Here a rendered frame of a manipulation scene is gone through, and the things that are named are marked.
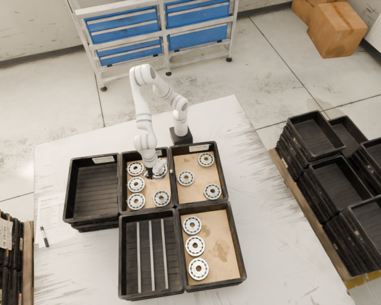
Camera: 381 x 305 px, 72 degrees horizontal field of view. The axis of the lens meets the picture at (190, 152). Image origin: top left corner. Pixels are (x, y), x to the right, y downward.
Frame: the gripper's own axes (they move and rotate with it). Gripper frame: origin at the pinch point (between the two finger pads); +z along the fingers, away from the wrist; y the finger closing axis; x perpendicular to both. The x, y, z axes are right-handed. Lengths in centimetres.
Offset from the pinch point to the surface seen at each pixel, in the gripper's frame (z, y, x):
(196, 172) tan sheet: 17.2, -21.8, 13.0
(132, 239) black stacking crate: 17.3, 32.0, 8.9
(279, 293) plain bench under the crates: 30, 5, 86
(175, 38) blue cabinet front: 53, -162, -118
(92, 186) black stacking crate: 17.5, 23.2, -33.4
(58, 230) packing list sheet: 30, 54, -35
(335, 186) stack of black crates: 62, -95, 94
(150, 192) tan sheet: 17.2, 5.3, -1.3
